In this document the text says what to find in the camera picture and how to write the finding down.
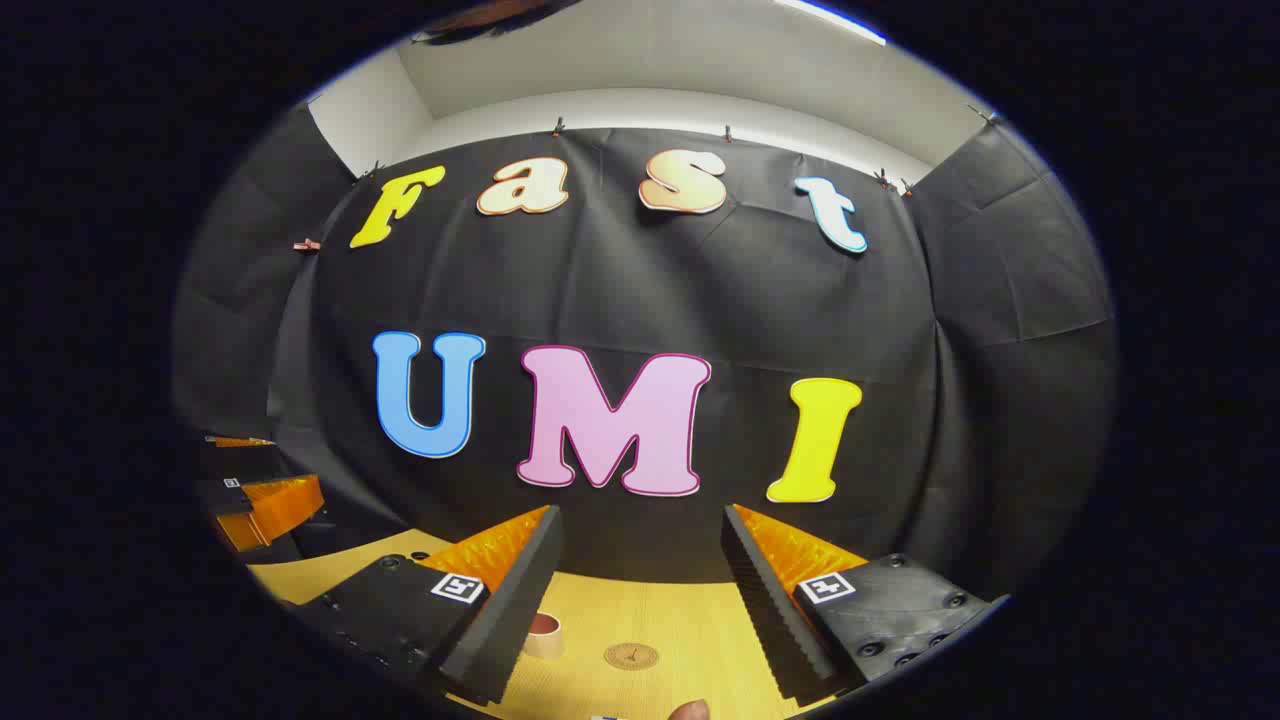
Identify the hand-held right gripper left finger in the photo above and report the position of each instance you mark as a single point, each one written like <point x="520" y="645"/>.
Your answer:
<point x="500" y="630"/>

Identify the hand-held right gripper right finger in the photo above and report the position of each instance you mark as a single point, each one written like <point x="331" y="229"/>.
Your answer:
<point x="770" y="610"/>

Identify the beige cup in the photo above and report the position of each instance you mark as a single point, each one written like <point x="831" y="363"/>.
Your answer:
<point x="543" y="640"/>

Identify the round wooden coaster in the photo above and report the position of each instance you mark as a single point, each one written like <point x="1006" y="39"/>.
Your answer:
<point x="631" y="656"/>

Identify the wooden desktop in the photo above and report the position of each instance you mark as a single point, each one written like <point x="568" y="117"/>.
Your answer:
<point x="640" y="610"/>

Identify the black backdrop cloth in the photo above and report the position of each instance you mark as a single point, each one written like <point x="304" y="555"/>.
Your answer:
<point x="720" y="290"/>

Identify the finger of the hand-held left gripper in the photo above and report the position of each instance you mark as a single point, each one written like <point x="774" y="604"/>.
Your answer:
<point x="285" y="505"/>
<point x="245" y="458"/>

